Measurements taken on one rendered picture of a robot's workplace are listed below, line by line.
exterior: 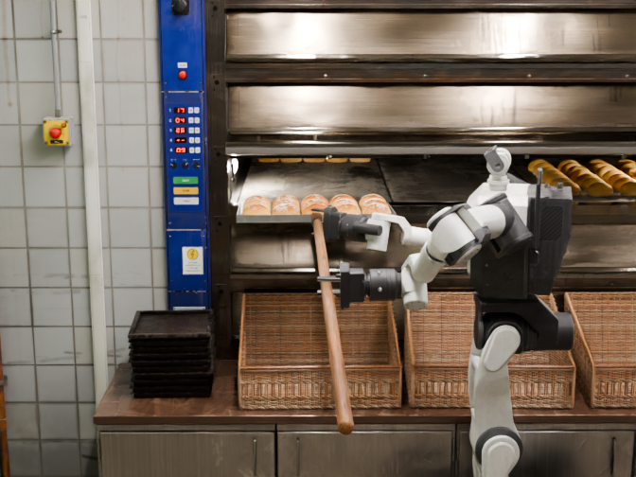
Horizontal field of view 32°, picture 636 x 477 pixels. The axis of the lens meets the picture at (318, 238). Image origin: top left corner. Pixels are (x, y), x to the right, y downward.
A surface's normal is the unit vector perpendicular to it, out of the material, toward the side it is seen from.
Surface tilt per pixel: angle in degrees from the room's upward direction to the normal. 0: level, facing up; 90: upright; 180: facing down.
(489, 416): 90
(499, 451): 90
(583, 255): 71
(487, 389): 114
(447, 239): 78
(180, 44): 90
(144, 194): 90
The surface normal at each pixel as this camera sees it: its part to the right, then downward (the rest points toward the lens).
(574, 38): -0.01, -0.12
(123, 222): 0.00, 0.23
